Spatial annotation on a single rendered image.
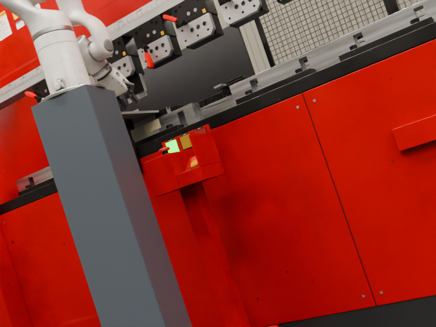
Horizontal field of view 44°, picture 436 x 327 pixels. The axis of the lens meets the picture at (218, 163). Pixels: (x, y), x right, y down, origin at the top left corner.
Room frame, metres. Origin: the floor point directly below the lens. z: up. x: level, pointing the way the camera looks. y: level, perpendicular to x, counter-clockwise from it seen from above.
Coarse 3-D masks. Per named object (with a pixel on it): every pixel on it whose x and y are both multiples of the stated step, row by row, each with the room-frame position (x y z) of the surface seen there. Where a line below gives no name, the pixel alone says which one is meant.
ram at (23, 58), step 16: (96, 0) 2.18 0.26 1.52; (112, 0) 2.15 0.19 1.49; (128, 0) 2.11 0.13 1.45; (144, 0) 2.08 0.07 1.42; (176, 0) 2.01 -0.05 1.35; (96, 16) 2.19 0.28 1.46; (112, 16) 2.16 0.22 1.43; (144, 16) 2.09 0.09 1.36; (16, 32) 2.40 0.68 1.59; (80, 32) 2.24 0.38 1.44; (112, 32) 2.17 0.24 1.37; (128, 32) 2.15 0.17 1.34; (0, 48) 2.46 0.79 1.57; (16, 48) 2.42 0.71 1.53; (32, 48) 2.37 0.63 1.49; (0, 64) 2.48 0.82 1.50; (16, 64) 2.43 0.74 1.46; (32, 64) 2.39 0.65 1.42; (0, 80) 2.49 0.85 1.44; (32, 80) 2.40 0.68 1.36; (0, 96) 2.51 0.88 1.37; (16, 96) 2.49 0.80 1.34
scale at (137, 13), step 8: (160, 0) 2.05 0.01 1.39; (168, 0) 2.03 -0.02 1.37; (144, 8) 2.08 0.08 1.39; (152, 8) 2.07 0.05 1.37; (128, 16) 2.12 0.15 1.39; (136, 16) 2.11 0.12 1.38; (112, 24) 2.16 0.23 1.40; (120, 24) 2.15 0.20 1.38; (32, 72) 2.39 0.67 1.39; (40, 72) 2.37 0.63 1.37; (16, 80) 2.45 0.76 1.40; (24, 80) 2.43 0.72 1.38; (8, 88) 2.48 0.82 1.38
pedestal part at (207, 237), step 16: (192, 192) 1.76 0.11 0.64; (192, 208) 1.77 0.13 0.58; (208, 208) 1.79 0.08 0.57; (192, 224) 1.77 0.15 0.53; (208, 224) 1.76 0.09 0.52; (208, 240) 1.76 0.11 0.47; (208, 256) 1.77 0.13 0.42; (224, 256) 1.79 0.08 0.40; (208, 272) 1.77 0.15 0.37; (224, 272) 1.76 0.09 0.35; (224, 288) 1.76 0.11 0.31; (224, 304) 1.77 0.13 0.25; (240, 304) 1.79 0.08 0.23; (224, 320) 1.77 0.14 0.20; (240, 320) 1.76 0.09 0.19
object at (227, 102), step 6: (420, 18) 1.90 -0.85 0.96; (360, 42) 2.01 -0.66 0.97; (306, 66) 2.11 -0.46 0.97; (258, 84) 2.21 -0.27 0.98; (228, 96) 2.28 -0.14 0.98; (216, 102) 2.31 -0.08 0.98; (222, 102) 2.30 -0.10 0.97; (228, 102) 2.28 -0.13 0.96; (204, 108) 2.34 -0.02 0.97; (210, 108) 2.33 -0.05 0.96; (216, 108) 2.31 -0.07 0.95; (222, 108) 2.30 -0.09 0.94; (204, 114) 2.34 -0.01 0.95; (210, 114) 2.33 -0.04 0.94
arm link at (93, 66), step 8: (80, 40) 1.93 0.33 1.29; (88, 40) 1.95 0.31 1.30; (80, 48) 1.93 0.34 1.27; (88, 48) 1.94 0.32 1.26; (88, 56) 1.94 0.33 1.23; (88, 64) 1.97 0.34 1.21; (96, 64) 1.97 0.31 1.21; (104, 64) 2.00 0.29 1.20; (88, 72) 2.01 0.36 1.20; (96, 72) 1.99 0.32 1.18
